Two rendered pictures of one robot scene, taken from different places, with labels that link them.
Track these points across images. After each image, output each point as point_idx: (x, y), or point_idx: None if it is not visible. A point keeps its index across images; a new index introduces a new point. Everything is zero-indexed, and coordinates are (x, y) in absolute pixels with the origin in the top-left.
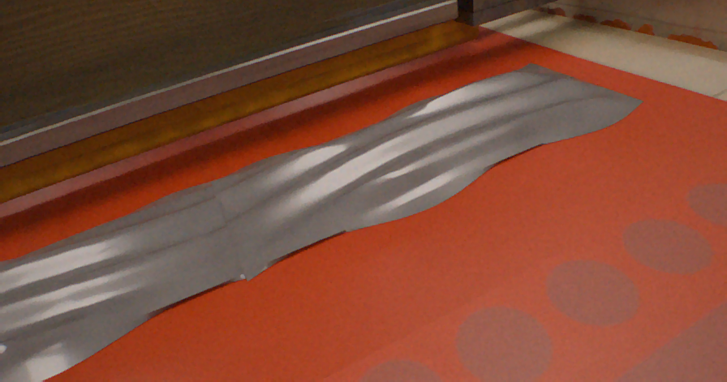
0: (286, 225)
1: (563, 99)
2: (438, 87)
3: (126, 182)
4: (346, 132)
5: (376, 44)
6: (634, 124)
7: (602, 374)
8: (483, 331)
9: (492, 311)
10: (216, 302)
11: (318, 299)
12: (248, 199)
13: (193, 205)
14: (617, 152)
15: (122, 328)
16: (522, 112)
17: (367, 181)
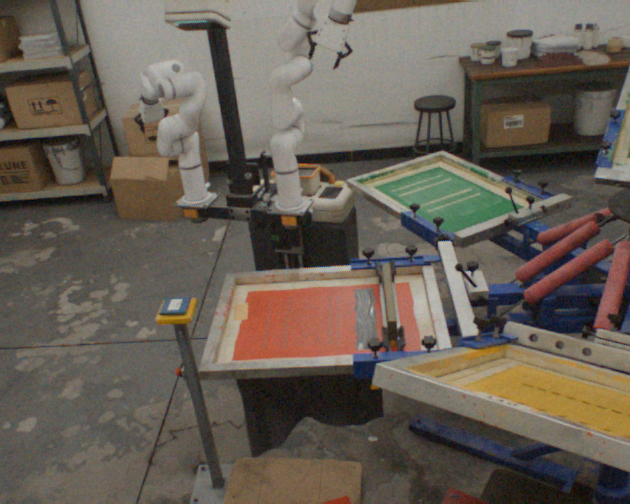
0: (359, 319)
1: (362, 343)
2: (381, 338)
3: None
4: (376, 327)
5: None
6: (353, 346)
7: (332, 329)
8: (339, 326)
9: (340, 327)
10: (354, 315)
11: (349, 320)
12: (366, 317)
13: (368, 313)
14: (350, 342)
15: (355, 310)
16: (363, 339)
17: (360, 324)
